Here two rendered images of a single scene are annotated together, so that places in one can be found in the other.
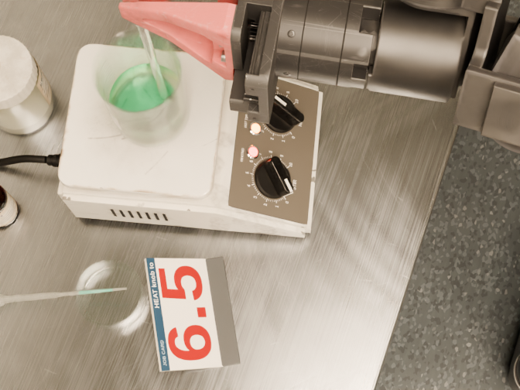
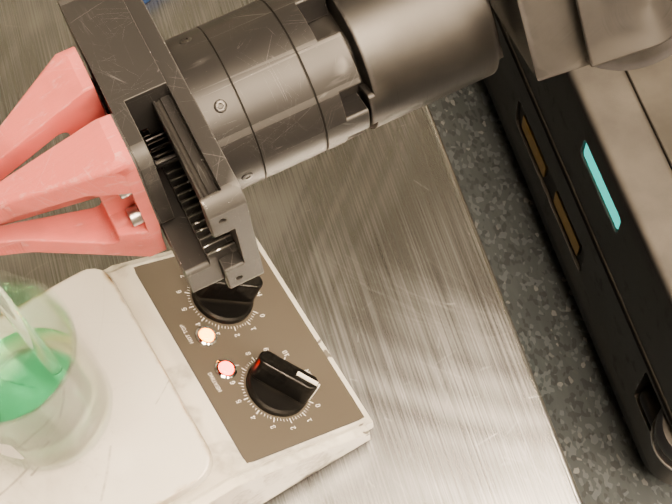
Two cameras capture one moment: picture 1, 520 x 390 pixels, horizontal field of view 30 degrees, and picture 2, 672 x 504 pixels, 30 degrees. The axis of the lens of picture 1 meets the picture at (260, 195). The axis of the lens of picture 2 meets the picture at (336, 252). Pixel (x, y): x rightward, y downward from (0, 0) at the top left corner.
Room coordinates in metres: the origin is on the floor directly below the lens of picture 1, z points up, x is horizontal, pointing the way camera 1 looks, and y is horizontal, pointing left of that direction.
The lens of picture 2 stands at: (0.05, 0.07, 1.38)
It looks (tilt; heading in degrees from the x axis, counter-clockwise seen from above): 66 degrees down; 325
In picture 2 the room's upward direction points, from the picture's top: 7 degrees counter-clockwise
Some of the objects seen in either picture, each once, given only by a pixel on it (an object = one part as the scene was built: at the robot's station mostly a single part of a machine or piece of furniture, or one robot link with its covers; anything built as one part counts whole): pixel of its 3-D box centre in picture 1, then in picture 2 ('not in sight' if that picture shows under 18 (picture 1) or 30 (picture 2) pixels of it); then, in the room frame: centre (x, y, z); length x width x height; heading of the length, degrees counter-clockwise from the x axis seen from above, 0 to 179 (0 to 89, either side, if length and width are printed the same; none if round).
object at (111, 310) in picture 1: (111, 295); not in sight; (0.16, 0.13, 0.76); 0.06 x 0.06 x 0.02
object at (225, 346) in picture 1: (193, 311); not in sight; (0.14, 0.06, 0.77); 0.09 x 0.06 x 0.04; 4
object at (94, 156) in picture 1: (143, 120); (44, 427); (0.28, 0.08, 0.83); 0.12 x 0.12 x 0.01; 79
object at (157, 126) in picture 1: (146, 89); (23, 375); (0.29, 0.08, 0.88); 0.07 x 0.06 x 0.08; 162
